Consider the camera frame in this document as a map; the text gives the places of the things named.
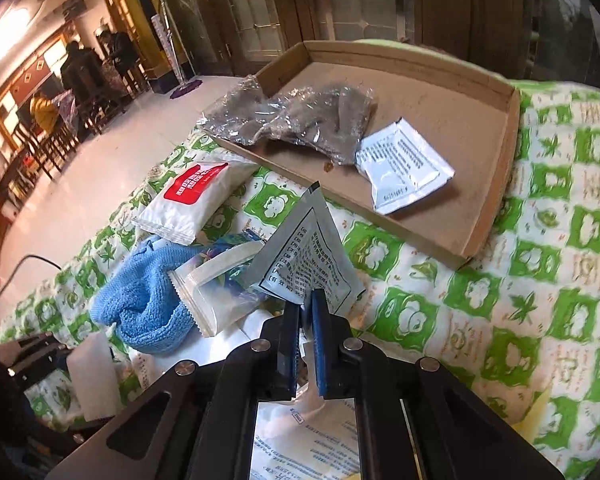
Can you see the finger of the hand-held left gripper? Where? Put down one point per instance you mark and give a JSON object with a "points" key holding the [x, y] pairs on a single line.
{"points": [[35, 355], [75, 427]]}

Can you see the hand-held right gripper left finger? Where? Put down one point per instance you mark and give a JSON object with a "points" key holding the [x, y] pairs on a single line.
{"points": [[291, 345]]}

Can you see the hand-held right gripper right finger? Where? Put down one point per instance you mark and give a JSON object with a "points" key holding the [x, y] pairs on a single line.
{"points": [[321, 345]]}

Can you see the plain white packet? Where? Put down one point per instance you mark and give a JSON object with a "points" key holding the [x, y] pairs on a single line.
{"points": [[94, 375]]}

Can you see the silver printed sachet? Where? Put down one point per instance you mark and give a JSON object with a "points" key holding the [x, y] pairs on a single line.
{"points": [[305, 255]]}

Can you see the white floral wipes packet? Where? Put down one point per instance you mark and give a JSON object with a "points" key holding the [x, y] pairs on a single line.
{"points": [[210, 300]]}

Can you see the blue knitted cloth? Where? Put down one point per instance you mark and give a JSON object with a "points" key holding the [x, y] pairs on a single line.
{"points": [[140, 300]]}

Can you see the white tissue pack red label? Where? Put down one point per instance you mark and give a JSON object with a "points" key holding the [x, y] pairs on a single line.
{"points": [[180, 210]]}

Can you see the shallow cardboard tray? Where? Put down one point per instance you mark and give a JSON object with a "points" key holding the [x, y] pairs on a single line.
{"points": [[430, 110]]}

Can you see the white printed paper packet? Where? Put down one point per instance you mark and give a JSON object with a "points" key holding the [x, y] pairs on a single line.
{"points": [[305, 440]]}

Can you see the green patterned blanket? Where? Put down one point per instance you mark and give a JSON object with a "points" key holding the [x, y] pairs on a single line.
{"points": [[480, 310]]}

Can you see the white printed sachet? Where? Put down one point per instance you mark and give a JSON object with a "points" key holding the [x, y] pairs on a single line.
{"points": [[405, 170]]}

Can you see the row of dark wooden chairs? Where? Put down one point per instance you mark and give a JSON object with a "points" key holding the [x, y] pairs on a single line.
{"points": [[45, 155]]}

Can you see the clear bag with grey cloth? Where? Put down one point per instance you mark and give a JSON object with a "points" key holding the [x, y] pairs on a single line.
{"points": [[300, 120]]}

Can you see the mop with purple head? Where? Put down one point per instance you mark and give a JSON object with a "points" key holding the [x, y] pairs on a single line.
{"points": [[177, 60]]}

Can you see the glass-paned wooden door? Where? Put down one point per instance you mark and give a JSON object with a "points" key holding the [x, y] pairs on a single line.
{"points": [[280, 10]]}

